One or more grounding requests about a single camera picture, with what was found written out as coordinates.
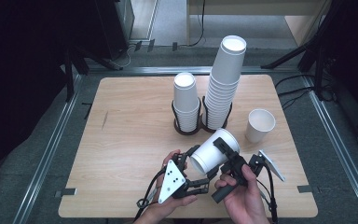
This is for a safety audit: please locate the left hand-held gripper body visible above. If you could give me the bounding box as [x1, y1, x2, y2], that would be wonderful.
[157, 151, 212, 205]

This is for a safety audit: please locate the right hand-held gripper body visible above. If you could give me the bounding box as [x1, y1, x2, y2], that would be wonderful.
[211, 149, 286, 204]

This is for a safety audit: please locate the white paper cup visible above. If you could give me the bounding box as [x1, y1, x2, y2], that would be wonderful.
[244, 107, 277, 145]
[189, 128, 241, 176]

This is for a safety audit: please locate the black double cup holder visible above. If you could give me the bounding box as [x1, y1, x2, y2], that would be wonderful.
[171, 95, 233, 137]

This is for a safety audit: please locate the tall stack of white cups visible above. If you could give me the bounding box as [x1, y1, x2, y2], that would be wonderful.
[202, 35, 248, 131]

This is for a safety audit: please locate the person's left hand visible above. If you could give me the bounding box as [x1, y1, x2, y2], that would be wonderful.
[144, 149, 199, 224]

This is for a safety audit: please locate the person's right hand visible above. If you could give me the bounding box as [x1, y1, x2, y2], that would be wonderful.
[213, 163, 269, 220]

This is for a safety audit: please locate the short stack of white cups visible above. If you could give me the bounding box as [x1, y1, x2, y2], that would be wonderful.
[172, 72, 201, 133]

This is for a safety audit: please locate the black tripod stand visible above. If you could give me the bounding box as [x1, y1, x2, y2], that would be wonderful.
[260, 0, 344, 101]

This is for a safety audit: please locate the black metal stand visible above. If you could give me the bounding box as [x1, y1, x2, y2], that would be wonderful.
[62, 46, 124, 103]

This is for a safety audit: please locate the light wooden desk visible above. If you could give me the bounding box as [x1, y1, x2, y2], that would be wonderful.
[186, 0, 335, 48]

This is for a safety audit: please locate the black cabinet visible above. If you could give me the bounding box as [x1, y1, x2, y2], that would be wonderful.
[94, 0, 135, 61]

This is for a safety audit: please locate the left hand-held gripper cable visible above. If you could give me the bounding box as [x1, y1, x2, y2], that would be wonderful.
[132, 167, 169, 223]

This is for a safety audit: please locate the hand-held gripper cable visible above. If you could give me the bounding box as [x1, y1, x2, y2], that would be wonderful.
[255, 162, 280, 224]
[132, 167, 169, 223]

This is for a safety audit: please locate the right hand-held gripper cable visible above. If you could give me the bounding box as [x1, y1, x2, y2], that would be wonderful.
[255, 162, 280, 224]

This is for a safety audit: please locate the black floor cable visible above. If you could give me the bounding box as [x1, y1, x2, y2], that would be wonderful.
[282, 91, 310, 111]
[278, 86, 313, 97]
[274, 74, 307, 90]

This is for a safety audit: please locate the aluminium frame rail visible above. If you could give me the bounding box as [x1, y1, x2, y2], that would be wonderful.
[302, 74, 358, 224]
[12, 73, 84, 224]
[85, 65, 306, 76]

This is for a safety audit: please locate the white floor cable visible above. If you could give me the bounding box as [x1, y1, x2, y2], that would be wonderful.
[114, 43, 138, 69]

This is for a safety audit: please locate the black hanging cable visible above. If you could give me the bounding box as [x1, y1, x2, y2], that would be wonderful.
[186, 0, 207, 49]

